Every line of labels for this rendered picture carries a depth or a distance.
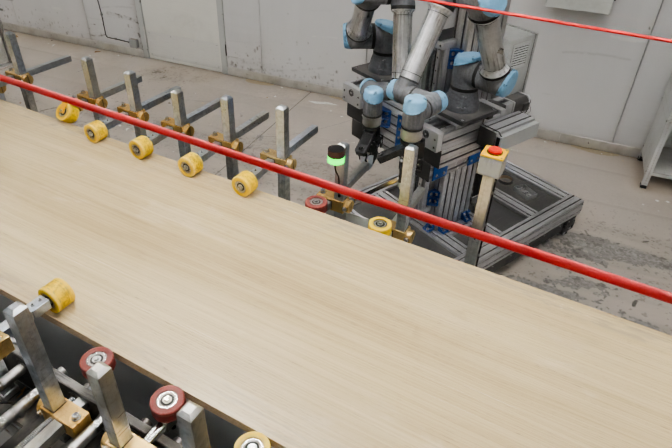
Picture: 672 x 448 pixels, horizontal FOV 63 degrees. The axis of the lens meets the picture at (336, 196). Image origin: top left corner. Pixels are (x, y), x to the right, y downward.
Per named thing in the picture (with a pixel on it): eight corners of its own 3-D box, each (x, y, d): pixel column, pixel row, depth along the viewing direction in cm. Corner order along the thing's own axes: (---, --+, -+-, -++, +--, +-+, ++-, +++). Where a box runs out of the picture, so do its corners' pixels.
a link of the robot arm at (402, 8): (414, -25, 219) (410, 99, 231) (387, -25, 218) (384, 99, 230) (421, -30, 208) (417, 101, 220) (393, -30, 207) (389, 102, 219)
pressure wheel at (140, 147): (141, 131, 215) (156, 145, 215) (136, 143, 221) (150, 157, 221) (130, 137, 211) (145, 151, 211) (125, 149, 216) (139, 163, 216)
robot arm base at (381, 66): (385, 61, 274) (386, 42, 269) (405, 71, 265) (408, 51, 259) (361, 67, 267) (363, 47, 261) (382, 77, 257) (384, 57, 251)
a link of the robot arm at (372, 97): (382, 83, 216) (385, 92, 209) (380, 109, 222) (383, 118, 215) (362, 83, 215) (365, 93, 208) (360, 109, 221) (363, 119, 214)
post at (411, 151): (395, 254, 207) (409, 141, 180) (404, 257, 205) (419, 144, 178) (391, 259, 204) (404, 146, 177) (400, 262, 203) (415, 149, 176)
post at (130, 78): (147, 167, 255) (129, 68, 228) (153, 169, 254) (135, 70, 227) (142, 170, 253) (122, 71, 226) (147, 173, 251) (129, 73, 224)
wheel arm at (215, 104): (218, 103, 254) (217, 96, 252) (224, 105, 252) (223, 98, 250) (137, 148, 217) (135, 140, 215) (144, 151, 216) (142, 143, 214)
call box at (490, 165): (482, 165, 173) (486, 143, 169) (504, 171, 170) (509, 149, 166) (475, 175, 168) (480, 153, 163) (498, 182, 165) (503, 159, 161)
